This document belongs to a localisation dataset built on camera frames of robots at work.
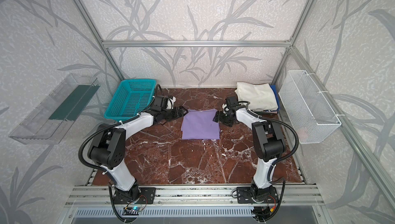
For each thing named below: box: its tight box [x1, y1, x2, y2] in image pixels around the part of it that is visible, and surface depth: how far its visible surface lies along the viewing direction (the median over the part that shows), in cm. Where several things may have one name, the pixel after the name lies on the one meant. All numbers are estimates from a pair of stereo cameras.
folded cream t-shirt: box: [234, 81, 279, 111], surface depth 107 cm
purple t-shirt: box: [181, 108, 221, 140], surface depth 98 cm
